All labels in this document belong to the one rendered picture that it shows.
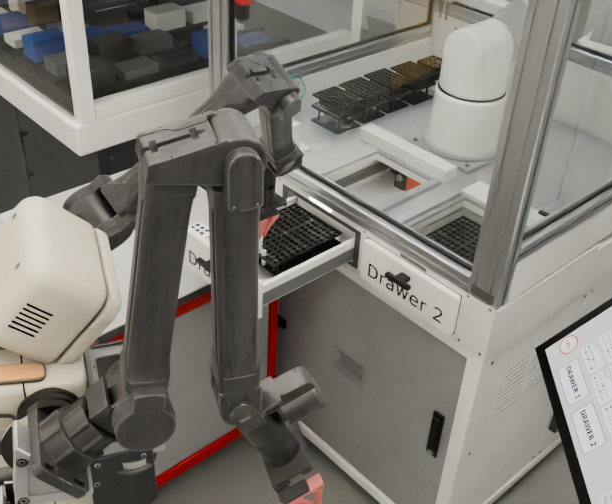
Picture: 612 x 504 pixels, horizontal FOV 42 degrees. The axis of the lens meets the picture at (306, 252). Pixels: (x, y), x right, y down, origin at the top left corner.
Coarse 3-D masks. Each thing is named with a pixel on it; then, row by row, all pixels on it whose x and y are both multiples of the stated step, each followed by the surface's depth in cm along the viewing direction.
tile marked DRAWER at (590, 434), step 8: (584, 408) 139; (592, 408) 138; (576, 416) 140; (584, 416) 138; (592, 416) 137; (576, 424) 138; (584, 424) 137; (592, 424) 136; (600, 424) 134; (576, 432) 137; (584, 432) 136; (592, 432) 135; (600, 432) 133; (584, 440) 135; (592, 440) 134; (600, 440) 132; (584, 448) 134; (592, 448) 133
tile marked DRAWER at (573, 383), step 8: (576, 360) 148; (560, 368) 149; (568, 368) 148; (576, 368) 146; (560, 376) 148; (568, 376) 147; (576, 376) 145; (568, 384) 146; (576, 384) 144; (584, 384) 143; (568, 392) 144; (576, 392) 143; (584, 392) 141; (568, 400) 143; (576, 400) 142
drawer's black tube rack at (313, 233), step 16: (288, 224) 202; (304, 224) 202; (320, 224) 202; (272, 240) 196; (288, 240) 196; (304, 240) 196; (320, 240) 197; (336, 240) 202; (272, 256) 190; (288, 256) 190; (304, 256) 195; (272, 272) 190
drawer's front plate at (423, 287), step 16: (368, 240) 192; (368, 256) 193; (384, 256) 188; (384, 272) 191; (400, 272) 186; (416, 272) 183; (384, 288) 193; (400, 288) 188; (416, 288) 184; (432, 288) 180; (448, 288) 178; (416, 304) 186; (432, 304) 182; (448, 304) 178; (432, 320) 184; (448, 320) 180
